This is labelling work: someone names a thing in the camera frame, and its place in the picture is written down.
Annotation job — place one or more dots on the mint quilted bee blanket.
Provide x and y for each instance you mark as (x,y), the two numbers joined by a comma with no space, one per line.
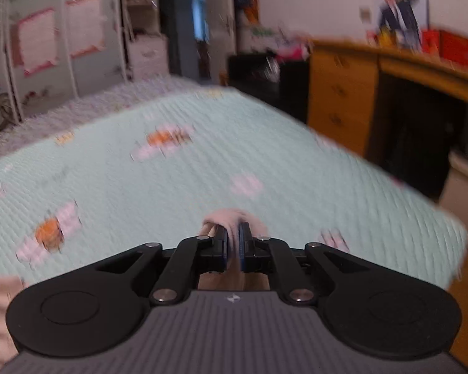
(179,187)

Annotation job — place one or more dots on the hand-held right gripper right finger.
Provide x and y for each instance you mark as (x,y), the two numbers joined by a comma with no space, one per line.
(242,247)

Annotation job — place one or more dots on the red box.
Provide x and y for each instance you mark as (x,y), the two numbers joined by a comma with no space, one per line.
(456,46)

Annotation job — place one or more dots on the pink bordered paper sheet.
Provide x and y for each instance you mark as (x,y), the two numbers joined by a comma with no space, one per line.
(85,27)
(37,43)

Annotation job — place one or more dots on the pink plastic bag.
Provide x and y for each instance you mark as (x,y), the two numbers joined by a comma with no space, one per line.
(292,48)

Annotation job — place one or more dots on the wooden desk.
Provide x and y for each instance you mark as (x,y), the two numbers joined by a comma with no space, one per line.
(339,85)

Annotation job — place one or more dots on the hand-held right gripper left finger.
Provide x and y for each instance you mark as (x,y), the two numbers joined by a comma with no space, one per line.
(223,247)

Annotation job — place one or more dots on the white wardrobe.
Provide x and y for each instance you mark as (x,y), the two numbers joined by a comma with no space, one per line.
(43,85)

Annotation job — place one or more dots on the beige smiley print pants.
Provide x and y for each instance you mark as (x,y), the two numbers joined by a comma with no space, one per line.
(234,218)

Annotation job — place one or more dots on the white drawer cabinet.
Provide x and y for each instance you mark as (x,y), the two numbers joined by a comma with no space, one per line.
(148,56)

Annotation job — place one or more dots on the black chair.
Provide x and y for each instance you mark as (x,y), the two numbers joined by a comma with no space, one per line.
(257,81)

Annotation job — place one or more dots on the white shelf unit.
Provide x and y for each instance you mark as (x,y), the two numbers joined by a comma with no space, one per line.
(140,0)

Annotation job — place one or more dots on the white door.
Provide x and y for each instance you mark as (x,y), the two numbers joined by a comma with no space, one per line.
(222,27)

